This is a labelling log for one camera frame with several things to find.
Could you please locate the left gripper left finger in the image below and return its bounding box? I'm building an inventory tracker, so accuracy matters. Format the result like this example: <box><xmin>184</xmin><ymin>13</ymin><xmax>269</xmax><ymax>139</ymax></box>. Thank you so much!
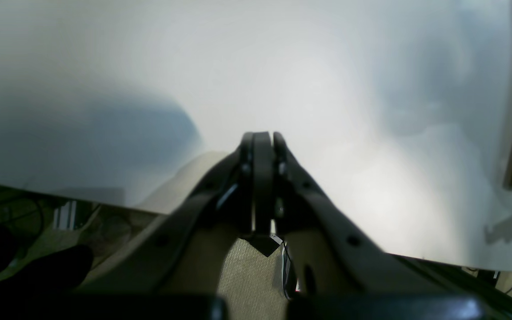
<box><xmin>78</xmin><ymin>132</ymin><xmax>276</xmax><ymax>320</ymax></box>

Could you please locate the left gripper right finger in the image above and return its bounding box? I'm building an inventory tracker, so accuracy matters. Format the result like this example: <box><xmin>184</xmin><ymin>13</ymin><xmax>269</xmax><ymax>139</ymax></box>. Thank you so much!
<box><xmin>273</xmin><ymin>132</ymin><xmax>488</xmax><ymax>320</ymax></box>

